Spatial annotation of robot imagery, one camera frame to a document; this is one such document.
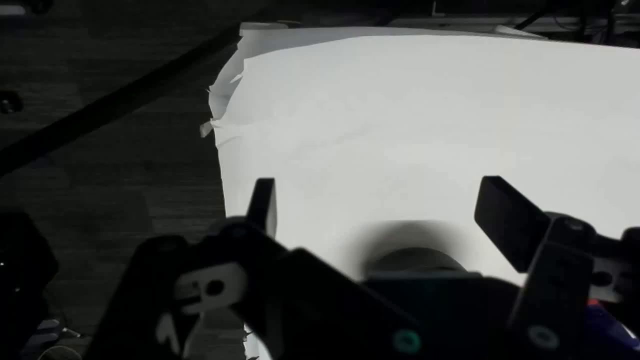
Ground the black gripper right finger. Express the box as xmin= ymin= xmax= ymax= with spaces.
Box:
xmin=472 ymin=173 xmax=557 ymax=274

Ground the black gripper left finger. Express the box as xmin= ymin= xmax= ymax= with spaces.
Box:
xmin=244 ymin=175 xmax=280 ymax=239

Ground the white paper sheet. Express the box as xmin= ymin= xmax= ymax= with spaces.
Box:
xmin=198 ymin=21 xmax=640 ymax=286

